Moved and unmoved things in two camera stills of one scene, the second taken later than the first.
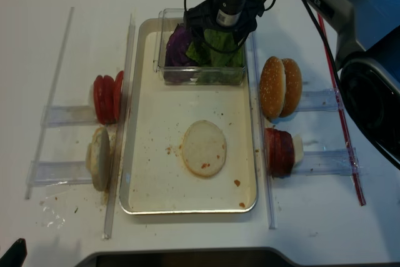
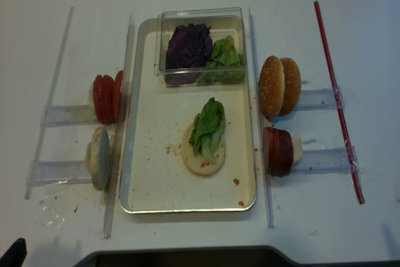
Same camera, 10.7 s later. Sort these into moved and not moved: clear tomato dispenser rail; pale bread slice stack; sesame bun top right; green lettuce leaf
Moved: green lettuce leaf
Not moved: clear tomato dispenser rail; sesame bun top right; pale bread slice stack
